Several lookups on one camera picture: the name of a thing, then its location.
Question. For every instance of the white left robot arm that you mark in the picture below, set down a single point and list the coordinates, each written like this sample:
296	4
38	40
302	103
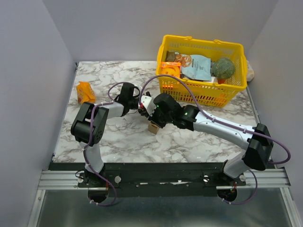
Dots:
89	124

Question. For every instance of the light blue snack pouch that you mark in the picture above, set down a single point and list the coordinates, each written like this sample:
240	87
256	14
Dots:
196	67

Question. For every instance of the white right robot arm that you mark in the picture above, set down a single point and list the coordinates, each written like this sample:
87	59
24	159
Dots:
254	141

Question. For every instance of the white bag behind basket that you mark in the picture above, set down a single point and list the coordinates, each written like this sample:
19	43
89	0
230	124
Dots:
250	72

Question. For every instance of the green round melon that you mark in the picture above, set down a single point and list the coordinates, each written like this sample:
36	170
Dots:
223	68

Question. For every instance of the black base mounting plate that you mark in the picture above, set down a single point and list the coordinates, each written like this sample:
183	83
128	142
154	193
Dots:
155	180

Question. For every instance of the dark brown packet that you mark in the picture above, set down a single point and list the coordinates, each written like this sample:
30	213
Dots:
170	56

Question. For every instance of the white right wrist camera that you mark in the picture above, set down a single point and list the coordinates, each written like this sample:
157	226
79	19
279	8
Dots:
147	105

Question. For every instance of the yellow plastic shopping basket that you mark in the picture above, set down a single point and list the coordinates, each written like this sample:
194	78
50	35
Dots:
185	89

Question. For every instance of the aluminium extrusion rail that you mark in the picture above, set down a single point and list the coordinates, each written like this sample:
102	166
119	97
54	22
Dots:
66	180

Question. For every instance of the orange snack bag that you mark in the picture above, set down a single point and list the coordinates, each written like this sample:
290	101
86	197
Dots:
85	93

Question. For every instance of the orange snack box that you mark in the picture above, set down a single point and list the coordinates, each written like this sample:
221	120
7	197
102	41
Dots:
171	68

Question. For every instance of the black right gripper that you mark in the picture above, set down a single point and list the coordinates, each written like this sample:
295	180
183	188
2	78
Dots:
156	122

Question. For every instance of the brown cardboard express box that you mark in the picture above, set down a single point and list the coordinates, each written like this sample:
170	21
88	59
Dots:
153	128

